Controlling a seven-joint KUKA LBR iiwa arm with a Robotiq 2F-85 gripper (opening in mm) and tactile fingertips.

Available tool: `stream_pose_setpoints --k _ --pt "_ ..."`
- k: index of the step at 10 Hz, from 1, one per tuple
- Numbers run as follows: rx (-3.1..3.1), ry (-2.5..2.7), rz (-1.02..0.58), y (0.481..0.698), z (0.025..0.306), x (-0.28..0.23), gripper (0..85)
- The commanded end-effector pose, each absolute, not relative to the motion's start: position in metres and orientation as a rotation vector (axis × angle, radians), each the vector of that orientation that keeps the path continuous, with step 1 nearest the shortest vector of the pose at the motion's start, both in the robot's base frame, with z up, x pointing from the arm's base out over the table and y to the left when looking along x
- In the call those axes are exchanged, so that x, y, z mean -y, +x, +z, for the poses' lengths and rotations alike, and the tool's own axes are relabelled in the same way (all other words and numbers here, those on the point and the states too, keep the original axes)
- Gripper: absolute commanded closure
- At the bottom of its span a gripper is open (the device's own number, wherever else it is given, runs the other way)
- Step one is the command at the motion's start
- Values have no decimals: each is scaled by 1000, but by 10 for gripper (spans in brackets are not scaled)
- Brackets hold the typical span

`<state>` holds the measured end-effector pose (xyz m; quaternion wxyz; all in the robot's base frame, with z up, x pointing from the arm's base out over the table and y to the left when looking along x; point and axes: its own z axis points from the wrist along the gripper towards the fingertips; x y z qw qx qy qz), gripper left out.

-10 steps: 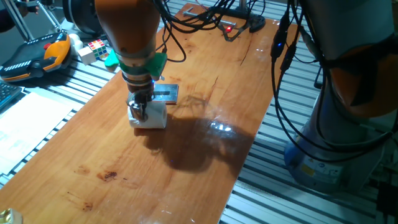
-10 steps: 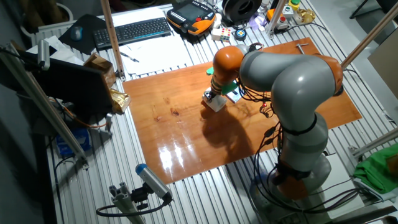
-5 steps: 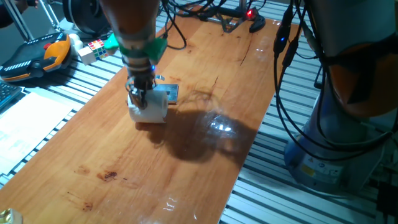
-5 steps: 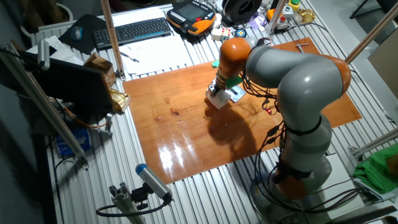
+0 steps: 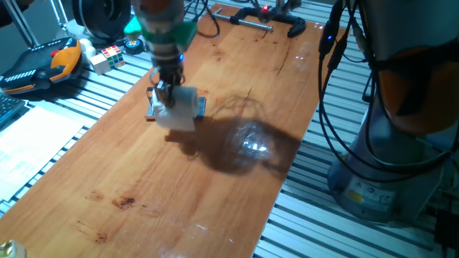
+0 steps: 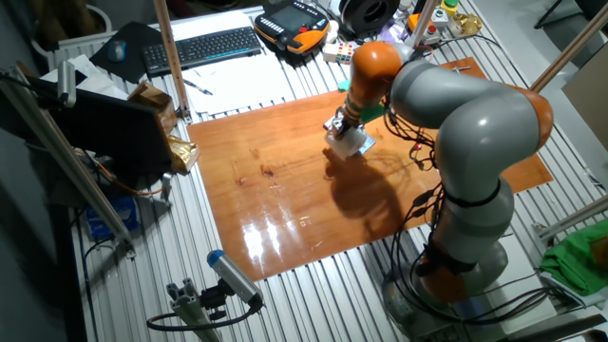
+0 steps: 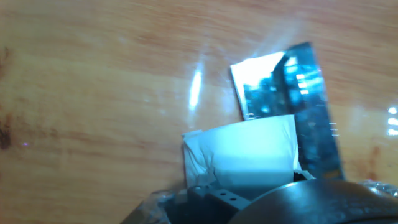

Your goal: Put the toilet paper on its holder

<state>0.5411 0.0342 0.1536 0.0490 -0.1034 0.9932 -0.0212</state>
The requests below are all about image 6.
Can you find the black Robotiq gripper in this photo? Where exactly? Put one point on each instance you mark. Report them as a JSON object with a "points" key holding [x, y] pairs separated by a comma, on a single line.
{"points": [[347, 119]]}

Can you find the white toilet paper roll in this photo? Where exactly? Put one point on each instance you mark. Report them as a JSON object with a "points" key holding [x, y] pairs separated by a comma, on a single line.
{"points": [[347, 145]]}

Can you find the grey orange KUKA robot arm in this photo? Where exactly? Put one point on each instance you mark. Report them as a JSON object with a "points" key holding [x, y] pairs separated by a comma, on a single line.
{"points": [[475, 123]]}

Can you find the metal toilet paper holder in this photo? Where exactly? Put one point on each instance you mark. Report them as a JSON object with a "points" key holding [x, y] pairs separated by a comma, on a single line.
{"points": [[368, 145]]}

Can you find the colourful Rubik's cube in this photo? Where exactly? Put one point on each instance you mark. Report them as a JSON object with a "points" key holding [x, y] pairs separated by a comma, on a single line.
{"points": [[345, 53]]}

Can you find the plain white cube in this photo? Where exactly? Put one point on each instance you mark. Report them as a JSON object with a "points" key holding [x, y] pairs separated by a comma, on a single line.
{"points": [[329, 53]]}

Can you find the glossy wooden board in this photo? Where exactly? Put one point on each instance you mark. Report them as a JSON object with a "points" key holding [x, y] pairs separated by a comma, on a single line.
{"points": [[285, 199]]}

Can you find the small white figure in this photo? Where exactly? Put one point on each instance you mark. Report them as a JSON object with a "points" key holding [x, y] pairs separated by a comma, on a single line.
{"points": [[332, 31]]}

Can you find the purple plastic bag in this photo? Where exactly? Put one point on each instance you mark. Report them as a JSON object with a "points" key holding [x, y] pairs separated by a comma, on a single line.
{"points": [[394, 31]]}

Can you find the white paper sheets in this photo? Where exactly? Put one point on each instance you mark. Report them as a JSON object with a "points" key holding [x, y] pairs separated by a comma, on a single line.
{"points": [[242, 81]]}

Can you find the large black spool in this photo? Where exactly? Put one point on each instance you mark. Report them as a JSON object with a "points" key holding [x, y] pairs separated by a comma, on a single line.
{"points": [[363, 16]]}

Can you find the orange black teach pendant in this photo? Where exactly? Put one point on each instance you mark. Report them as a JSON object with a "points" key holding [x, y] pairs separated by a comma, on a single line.
{"points": [[290, 21]]}

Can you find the grey box red button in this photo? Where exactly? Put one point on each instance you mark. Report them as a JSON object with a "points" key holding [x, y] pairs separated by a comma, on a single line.
{"points": [[431, 34]]}

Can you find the thin metal rod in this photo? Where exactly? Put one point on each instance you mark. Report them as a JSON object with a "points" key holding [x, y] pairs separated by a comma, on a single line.
{"points": [[461, 69]]}

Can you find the grey box green button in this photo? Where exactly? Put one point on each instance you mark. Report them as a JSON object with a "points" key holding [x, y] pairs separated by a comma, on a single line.
{"points": [[440, 19]]}

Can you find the black pen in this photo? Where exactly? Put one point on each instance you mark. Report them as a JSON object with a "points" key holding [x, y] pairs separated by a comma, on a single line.
{"points": [[197, 86]]}

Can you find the yellow box green button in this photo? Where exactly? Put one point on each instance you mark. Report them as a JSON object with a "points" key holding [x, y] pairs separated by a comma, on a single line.
{"points": [[449, 7]]}

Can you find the black computer keyboard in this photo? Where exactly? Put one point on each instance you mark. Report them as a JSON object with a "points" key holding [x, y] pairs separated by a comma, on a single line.
{"points": [[204, 47]]}

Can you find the gold foil bag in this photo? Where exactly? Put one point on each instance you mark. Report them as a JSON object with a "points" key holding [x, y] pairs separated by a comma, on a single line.
{"points": [[183, 153]]}

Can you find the gold crinkled object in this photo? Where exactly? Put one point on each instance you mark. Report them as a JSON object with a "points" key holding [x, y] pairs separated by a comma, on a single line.
{"points": [[468, 24]]}

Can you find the black mouse pad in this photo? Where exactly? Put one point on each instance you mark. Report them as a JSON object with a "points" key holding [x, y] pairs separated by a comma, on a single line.
{"points": [[140, 40]]}

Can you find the black flat panel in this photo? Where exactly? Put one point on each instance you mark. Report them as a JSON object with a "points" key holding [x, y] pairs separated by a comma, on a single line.
{"points": [[109, 128]]}

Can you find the short aluminium profile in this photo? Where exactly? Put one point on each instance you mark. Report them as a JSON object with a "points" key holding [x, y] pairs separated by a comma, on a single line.
{"points": [[190, 309]]}

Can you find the slanted wooden beam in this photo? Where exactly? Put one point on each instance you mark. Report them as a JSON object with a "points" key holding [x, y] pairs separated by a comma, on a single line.
{"points": [[570, 47]]}

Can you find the black computer mouse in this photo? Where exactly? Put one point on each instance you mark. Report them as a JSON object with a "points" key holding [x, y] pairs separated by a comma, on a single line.
{"points": [[117, 50]]}

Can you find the blue packet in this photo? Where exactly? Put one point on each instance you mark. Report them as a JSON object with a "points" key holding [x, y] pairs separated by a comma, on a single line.
{"points": [[114, 216]]}

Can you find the beige flat panel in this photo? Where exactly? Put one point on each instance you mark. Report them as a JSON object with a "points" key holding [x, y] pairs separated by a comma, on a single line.
{"points": [[589, 100]]}

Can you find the green cloth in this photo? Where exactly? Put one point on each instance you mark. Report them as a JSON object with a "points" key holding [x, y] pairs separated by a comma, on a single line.
{"points": [[575, 261]]}

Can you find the white round basket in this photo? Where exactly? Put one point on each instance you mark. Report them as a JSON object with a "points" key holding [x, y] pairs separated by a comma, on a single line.
{"points": [[102, 16]]}

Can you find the slanted aluminium beam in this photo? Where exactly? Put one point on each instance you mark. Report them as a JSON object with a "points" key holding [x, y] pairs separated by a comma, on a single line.
{"points": [[62, 157]]}

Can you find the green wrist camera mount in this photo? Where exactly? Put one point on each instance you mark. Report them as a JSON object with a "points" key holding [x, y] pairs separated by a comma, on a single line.
{"points": [[373, 114]]}

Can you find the thin aluminium post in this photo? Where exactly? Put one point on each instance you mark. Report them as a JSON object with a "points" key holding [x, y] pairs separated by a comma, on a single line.
{"points": [[423, 26]]}

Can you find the silver camera blue cap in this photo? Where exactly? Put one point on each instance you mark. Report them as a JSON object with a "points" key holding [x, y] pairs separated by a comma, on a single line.
{"points": [[233, 275]]}

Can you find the wooden upright post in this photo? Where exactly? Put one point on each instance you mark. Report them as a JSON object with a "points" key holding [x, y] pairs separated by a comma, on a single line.
{"points": [[171, 57]]}

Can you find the black camera clamp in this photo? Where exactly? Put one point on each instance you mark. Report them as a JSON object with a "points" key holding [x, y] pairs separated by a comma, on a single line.
{"points": [[214, 299]]}

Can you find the aluminium frame bar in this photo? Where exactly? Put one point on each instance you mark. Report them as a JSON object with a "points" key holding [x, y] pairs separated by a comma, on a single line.
{"points": [[575, 218]]}

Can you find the silver bar camera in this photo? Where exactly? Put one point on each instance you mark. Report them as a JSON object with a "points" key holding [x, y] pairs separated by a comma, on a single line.
{"points": [[66, 83]]}

